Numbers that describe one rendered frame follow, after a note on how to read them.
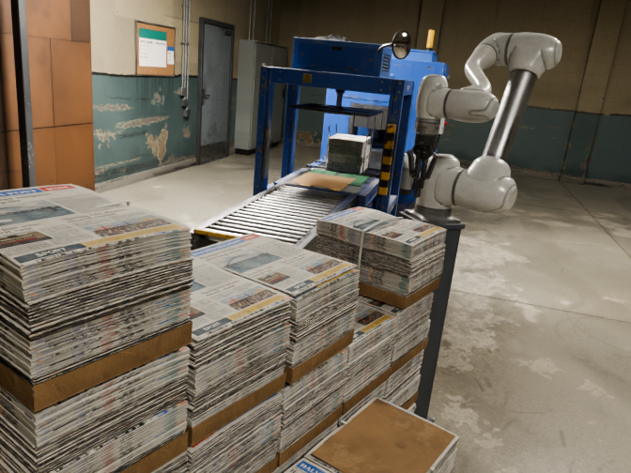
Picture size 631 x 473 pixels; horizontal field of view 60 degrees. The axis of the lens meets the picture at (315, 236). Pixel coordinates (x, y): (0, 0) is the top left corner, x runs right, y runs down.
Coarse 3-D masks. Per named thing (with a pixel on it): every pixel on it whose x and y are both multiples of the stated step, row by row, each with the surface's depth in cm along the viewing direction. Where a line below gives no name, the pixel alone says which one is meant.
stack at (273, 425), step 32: (384, 320) 170; (416, 320) 188; (352, 352) 153; (384, 352) 171; (288, 384) 131; (320, 384) 141; (352, 384) 158; (384, 384) 180; (416, 384) 205; (256, 416) 121; (288, 416) 132; (320, 416) 147; (192, 448) 106; (224, 448) 114; (256, 448) 124
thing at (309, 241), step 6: (348, 198) 343; (354, 198) 346; (342, 204) 327; (348, 204) 330; (354, 204) 350; (336, 210) 310; (342, 210) 313; (306, 234) 261; (312, 234) 261; (300, 240) 250; (306, 240) 251; (312, 240) 253; (300, 246) 242; (306, 246) 245; (312, 246) 255
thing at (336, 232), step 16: (352, 208) 207; (368, 208) 210; (320, 224) 190; (336, 224) 186; (352, 224) 187; (368, 224) 189; (320, 240) 192; (336, 240) 188; (352, 240) 184; (336, 256) 189; (352, 256) 185
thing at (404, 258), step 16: (400, 224) 193; (416, 224) 194; (432, 224) 196; (384, 240) 176; (400, 240) 174; (416, 240) 175; (432, 240) 184; (368, 256) 181; (384, 256) 178; (400, 256) 174; (416, 256) 176; (432, 256) 185; (368, 272) 183; (384, 272) 180; (400, 272) 175; (416, 272) 178; (432, 272) 189; (384, 288) 180; (400, 288) 177; (416, 288) 181
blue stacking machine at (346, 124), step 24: (432, 48) 557; (408, 72) 551; (432, 72) 545; (336, 96) 576; (360, 96) 570; (384, 96) 563; (336, 120) 584; (360, 120) 577; (384, 120) 570; (408, 144) 570
